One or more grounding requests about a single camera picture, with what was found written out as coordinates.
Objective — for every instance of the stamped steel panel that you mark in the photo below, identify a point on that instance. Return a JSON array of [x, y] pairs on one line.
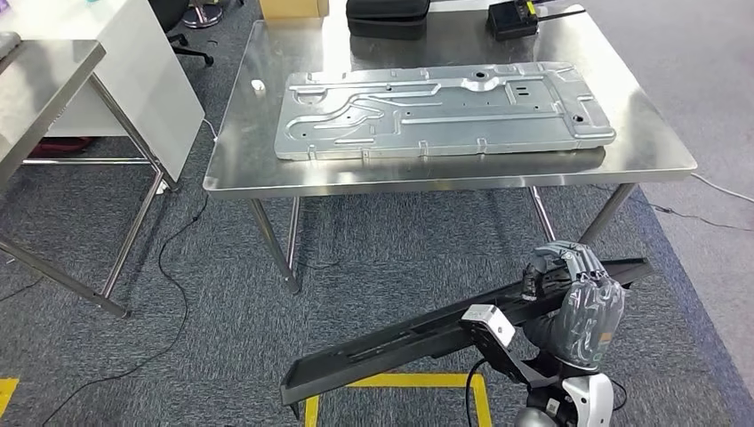
[[447, 112]]

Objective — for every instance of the stainless steel workbench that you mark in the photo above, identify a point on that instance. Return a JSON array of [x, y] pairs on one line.
[[247, 159]]

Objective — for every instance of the long black plastic part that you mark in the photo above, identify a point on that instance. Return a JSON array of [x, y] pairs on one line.
[[383, 353]]

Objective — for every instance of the yellow floor tape square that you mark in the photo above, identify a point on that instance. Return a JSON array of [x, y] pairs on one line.
[[412, 380], [7, 392]]

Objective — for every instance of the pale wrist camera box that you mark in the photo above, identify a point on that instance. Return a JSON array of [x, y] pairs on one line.
[[489, 321]]

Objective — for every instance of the stainless steel table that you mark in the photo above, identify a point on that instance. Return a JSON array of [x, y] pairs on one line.
[[41, 82]]

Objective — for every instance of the black handheld device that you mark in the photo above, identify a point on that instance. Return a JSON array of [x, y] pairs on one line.
[[511, 23]]

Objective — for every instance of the black zip case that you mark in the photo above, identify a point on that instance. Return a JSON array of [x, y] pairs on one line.
[[389, 17]]

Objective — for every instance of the red bag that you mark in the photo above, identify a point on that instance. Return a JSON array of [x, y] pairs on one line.
[[59, 147]]

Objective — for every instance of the white cabinet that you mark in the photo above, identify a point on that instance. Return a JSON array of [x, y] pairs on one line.
[[153, 88]]

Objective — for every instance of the cardboard box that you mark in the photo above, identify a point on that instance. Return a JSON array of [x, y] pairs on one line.
[[291, 7]]

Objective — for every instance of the chrome chair base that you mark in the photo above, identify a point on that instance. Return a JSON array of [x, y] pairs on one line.
[[200, 15]]

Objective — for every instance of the small white cap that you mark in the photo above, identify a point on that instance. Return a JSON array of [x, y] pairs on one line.
[[258, 85]]

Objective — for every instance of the black office chair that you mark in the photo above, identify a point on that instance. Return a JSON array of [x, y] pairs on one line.
[[162, 12]]

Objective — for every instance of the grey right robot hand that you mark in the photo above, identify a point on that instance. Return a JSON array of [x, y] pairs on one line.
[[592, 324]]

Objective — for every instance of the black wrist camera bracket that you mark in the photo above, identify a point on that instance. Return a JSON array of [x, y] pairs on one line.
[[506, 359]]

